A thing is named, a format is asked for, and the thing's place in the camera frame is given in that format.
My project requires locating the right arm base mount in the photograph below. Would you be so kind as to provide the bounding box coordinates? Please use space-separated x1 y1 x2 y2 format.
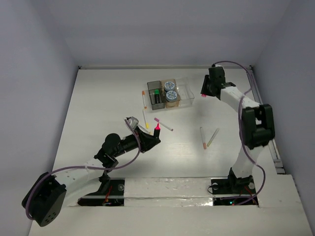
207 178 258 206

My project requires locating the orange-capped white marker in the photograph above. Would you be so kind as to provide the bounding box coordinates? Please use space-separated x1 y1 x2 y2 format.
142 90 147 109

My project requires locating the black pink highlighter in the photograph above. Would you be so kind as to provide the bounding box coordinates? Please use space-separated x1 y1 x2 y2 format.
153 123 160 139

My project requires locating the short yellow-capped white marker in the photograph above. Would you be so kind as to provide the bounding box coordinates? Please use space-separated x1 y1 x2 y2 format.
138 124 151 134

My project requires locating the peach-capped white marker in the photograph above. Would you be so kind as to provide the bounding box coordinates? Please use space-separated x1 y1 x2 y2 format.
200 127 207 149

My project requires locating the pale yellow white marker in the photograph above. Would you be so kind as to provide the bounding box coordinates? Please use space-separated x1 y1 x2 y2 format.
207 128 220 147

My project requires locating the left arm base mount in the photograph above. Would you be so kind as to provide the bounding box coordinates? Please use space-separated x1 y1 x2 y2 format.
77 178 125 207

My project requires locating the smoky grey plastic bin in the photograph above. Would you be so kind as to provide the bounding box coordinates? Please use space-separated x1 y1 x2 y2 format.
147 81 165 110

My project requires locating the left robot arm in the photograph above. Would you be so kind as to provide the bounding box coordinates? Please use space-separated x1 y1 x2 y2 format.
22 127 160 227

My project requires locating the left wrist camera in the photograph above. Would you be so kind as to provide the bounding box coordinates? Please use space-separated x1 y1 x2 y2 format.
125 117 139 130

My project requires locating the black green highlighter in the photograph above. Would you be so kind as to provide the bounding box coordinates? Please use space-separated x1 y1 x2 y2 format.
154 89 161 104

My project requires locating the long yellow-capped white marker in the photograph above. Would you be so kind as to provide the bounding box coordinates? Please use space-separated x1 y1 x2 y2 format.
142 109 149 129

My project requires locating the purple-capped white marker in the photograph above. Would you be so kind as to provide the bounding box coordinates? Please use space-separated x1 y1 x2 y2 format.
154 118 174 131

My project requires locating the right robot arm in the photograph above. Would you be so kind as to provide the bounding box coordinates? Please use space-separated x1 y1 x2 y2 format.
201 65 275 193

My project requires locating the clear plastic bin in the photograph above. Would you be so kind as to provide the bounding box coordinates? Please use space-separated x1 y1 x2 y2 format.
175 77 194 108

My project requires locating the blue-lidded round jar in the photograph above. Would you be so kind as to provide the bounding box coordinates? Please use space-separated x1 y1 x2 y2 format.
163 81 176 92
165 91 178 102

